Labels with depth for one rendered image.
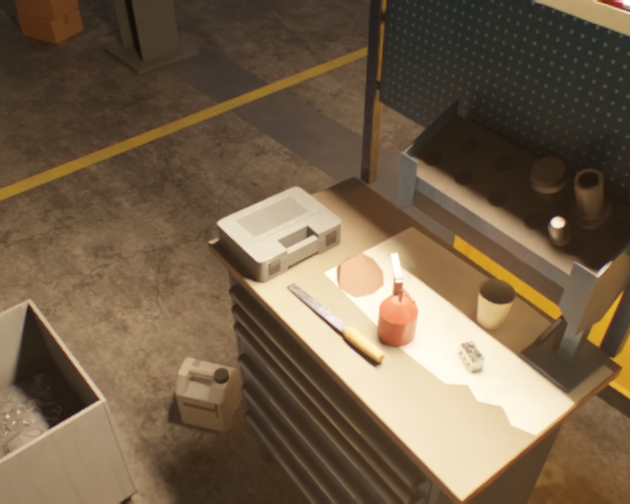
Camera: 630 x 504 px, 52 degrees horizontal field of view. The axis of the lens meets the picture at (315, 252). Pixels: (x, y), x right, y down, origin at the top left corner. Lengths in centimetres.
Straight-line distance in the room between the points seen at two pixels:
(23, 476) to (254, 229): 91
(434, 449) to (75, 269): 224
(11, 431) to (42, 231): 144
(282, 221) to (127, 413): 120
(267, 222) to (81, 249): 178
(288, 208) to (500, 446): 79
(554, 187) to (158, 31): 391
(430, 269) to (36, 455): 115
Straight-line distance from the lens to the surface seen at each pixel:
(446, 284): 162
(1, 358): 239
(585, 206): 128
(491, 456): 134
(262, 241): 160
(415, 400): 138
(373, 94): 176
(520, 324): 157
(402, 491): 146
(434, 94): 161
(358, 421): 145
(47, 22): 544
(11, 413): 236
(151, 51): 492
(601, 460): 260
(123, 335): 285
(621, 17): 105
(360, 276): 158
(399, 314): 140
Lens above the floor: 206
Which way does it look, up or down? 41 degrees down
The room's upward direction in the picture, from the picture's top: straight up
